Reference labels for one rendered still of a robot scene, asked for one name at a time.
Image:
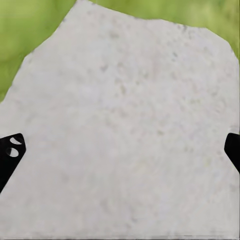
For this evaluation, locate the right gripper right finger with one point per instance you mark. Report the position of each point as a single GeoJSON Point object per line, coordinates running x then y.
{"type": "Point", "coordinates": [232, 149]}

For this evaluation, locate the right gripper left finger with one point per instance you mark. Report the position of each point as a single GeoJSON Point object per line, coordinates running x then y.
{"type": "Point", "coordinates": [12, 149]}

